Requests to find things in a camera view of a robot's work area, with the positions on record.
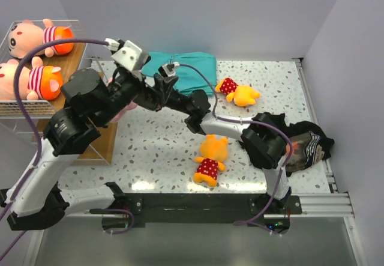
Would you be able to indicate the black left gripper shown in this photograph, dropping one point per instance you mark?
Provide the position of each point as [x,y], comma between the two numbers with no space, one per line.
[148,92]

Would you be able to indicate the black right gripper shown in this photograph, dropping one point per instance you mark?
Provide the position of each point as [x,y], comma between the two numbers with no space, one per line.
[158,105]

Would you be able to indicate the face-up doll orange hat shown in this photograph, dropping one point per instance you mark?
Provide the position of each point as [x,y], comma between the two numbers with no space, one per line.
[36,83]

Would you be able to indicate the black-haired doll orange pants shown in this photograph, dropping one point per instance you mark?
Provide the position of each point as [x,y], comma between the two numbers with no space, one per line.
[25,36]

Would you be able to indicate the pink pig toy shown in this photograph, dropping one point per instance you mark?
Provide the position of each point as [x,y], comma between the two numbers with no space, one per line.
[119,115]

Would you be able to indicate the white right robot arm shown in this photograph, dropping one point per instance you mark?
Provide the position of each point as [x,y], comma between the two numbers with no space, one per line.
[203,120]

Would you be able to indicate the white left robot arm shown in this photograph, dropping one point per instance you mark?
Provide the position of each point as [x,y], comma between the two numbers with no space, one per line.
[36,202]

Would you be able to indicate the folded teal cloth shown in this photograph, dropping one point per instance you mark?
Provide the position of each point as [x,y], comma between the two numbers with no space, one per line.
[189,80]

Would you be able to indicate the orange bear polka dress front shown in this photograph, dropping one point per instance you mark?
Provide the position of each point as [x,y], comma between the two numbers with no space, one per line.
[213,153]

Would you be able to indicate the orange bear polka dress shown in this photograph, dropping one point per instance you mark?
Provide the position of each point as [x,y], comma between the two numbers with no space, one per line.
[213,153]
[241,95]

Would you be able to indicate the orange bear polka dress back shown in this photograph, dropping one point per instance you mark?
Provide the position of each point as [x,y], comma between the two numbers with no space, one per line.
[241,95]

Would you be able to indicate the black printed garment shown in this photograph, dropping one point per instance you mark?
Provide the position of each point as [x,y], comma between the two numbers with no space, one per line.
[306,149]

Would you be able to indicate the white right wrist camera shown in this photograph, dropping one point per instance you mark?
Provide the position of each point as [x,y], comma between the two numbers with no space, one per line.
[169,70]

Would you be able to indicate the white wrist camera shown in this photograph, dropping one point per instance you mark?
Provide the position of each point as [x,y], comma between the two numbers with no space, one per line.
[128,55]
[169,70]

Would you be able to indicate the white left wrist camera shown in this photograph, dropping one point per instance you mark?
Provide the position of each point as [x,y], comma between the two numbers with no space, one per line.
[128,55]

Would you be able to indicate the white wire wooden shelf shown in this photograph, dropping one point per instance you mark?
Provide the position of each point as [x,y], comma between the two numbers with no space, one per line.
[100,151]

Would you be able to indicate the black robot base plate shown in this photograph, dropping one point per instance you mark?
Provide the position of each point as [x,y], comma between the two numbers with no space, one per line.
[139,209]

